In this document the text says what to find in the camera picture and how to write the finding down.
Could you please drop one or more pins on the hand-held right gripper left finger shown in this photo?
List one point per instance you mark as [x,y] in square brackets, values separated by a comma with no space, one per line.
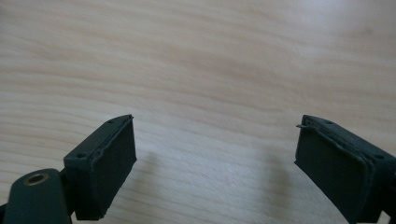
[102,174]

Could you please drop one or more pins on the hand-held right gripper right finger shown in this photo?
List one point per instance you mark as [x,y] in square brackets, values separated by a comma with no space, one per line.
[339,174]

